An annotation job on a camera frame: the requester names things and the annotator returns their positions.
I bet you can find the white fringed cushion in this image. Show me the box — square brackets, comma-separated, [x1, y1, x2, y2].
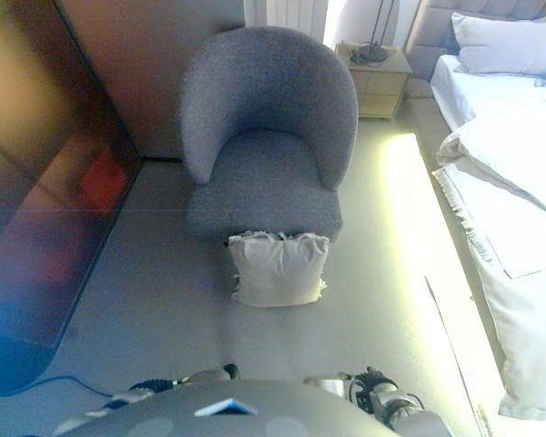
[227, 229, 331, 309]

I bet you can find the grey upholstered tub armchair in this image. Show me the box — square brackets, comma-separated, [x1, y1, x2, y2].
[180, 25, 359, 242]

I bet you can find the light wooden nightstand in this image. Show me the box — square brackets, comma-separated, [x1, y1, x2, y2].
[334, 40, 413, 122]

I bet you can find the black table lamp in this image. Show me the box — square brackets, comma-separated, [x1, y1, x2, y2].
[349, 0, 398, 65]

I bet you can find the silver robot torso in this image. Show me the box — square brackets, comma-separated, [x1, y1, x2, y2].
[56, 380, 395, 437]

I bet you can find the white mattress sheet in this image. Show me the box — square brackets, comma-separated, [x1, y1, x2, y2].
[430, 54, 546, 133]

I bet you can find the white puffy duvet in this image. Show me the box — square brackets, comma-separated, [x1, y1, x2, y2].
[436, 107, 546, 224]

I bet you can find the white fringed bed blanket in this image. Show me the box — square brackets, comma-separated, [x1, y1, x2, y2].
[431, 166, 546, 420]

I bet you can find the white bed pillow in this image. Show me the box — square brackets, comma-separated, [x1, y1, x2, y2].
[450, 12, 546, 76]

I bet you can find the beige upholstered bed frame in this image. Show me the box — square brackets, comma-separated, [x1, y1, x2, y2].
[402, 0, 546, 411]

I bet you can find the thin floor power cable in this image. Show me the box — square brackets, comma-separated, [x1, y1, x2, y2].
[6, 373, 116, 398]

